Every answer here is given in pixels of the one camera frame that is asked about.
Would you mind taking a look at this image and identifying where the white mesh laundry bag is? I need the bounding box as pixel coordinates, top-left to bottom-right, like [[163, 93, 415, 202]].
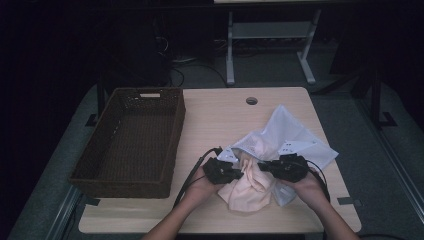
[[226, 104, 340, 208]]

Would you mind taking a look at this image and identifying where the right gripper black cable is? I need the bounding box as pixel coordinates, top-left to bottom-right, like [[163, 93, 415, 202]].
[[305, 159, 332, 203]]

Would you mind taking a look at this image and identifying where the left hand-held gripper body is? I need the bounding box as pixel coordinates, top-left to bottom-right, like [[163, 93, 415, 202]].
[[203, 148, 240, 185]]

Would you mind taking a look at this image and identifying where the black floor cable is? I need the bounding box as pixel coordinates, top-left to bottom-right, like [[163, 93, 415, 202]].
[[170, 62, 229, 88]]

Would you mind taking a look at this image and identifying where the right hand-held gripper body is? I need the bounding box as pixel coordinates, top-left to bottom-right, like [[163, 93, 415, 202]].
[[272, 139, 318, 184]]

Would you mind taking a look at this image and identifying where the person's left hand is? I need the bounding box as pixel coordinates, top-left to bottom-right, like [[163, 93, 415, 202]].
[[185, 166, 225, 207]]

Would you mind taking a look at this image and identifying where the white metal desk frame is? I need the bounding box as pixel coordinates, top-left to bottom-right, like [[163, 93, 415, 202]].
[[225, 9, 323, 86]]

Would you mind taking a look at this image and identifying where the brown wicker basket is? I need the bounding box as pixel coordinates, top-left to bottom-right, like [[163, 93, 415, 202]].
[[68, 87, 187, 200]]

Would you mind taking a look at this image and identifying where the black metal stand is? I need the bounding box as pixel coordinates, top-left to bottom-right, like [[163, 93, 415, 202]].
[[369, 69, 398, 130], [84, 83, 108, 128]]

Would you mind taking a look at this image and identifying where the person's right hand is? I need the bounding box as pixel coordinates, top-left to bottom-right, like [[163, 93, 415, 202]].
[[283, 172, 330, 210]]

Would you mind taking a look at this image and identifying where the metal floor rail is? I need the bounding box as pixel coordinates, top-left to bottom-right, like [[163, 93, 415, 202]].
[[45, 185, 82, 240], [355, 99, 424, 225]]

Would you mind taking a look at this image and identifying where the cream cloth garment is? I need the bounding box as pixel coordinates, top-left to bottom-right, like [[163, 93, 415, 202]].
[[218, 133, 278, 213]]

